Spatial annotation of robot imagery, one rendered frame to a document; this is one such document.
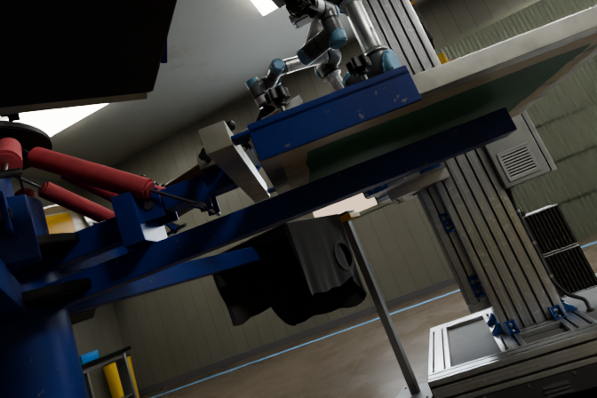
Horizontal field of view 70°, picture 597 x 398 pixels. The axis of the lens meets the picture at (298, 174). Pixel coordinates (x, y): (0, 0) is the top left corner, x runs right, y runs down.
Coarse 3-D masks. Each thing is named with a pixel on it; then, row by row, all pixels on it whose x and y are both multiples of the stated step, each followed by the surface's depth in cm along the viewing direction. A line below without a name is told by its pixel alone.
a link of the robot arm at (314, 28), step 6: (312, 24) 184; (318, 24) 183; (312, 30) 180; (318, 30) 179; (306, 36) 179; (312, 36) 176; (306, 42) 174; (312, 42) 170; (300, 48) 174; (306, 48) 172; (312, 48) 170; (318, 48) 169; (300, 54) 174; (306, 54) 172; (312, 54) 172; (318, 54) 172; (300, 60) 175; (306, 60) 174; (312, 60) 174
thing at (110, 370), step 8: (128, 360) 583; (104, 368) 572; (112, 368) 568; (112, 376) 567; (112, 384) 566; (120, 384) 565; (136, 384) 583; (112, 392) 566; (120, 392) 563; (136, 392) 575
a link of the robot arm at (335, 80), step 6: (318, 66) 255; (324, 66) 251; (336, 66) 251; (318, 72) 258; (324, 72) 253; (330, 72) 252; (336, 72) 253; (324, 78) 255; (330, 78) 253; (336, 78) 252; (342, 78) 255; (330, 84) 255; (336, 84) 252; (342, 84) 252; (336, 90) 253
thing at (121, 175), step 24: (0, 144) 84; (0, 168) 73; (48, 168) 99; (72, 168) 97; (96, 168) 97; (24, 192) 123; (48, 192) 123; (96, 192) 123; (120, 192) 97; (144, 192) 96; (96, 216) 132
